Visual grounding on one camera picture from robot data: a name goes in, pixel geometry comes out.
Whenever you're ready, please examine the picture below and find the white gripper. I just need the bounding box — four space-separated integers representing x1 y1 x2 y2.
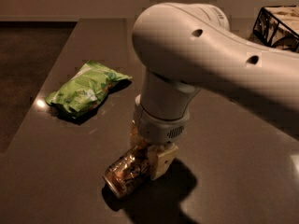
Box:
130 95 190 180

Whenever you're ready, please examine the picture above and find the orange soda can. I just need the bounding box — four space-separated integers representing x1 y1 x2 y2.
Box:
103 145 150 199

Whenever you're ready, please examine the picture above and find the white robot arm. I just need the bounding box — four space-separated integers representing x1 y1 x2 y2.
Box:
132 3 299 179

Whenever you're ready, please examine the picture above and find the green chip bag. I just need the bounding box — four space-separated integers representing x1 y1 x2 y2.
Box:
45 61 131 119

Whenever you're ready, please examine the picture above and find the pale snack bag in basket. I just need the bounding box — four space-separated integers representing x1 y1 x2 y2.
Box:
270 6 299 47

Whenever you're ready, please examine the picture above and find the black wire basket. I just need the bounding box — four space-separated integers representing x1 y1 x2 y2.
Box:
252 6 299 52

